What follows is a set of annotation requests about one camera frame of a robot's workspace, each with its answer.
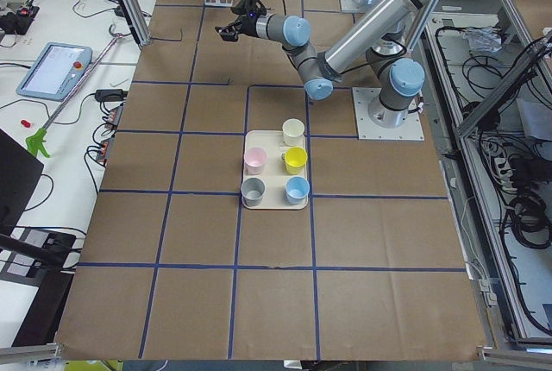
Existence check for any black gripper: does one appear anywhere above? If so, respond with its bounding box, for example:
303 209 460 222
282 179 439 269
215 0 267 41

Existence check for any white plastic cup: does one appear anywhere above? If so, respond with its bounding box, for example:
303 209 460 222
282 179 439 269
282 118 305 147

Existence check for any pink plastic cup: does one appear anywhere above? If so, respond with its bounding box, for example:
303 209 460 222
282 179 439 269
243 147 267 175

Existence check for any yellow plastic cup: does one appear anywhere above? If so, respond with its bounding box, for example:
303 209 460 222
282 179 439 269
284 147 308 175

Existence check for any grey plastic cup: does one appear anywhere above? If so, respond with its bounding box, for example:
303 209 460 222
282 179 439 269
241 177 266 208

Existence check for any cream plastic tray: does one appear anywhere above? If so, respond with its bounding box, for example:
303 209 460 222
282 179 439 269
241 130 309 210

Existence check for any blue teach pendant tablet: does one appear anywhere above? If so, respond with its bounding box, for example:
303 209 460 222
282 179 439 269
16 42 92 101

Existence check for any black laptop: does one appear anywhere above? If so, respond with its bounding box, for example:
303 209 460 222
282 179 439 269
0 130 44 236

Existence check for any green handled reacher grabber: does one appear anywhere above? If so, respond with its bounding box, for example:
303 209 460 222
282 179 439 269
25 24 128 158

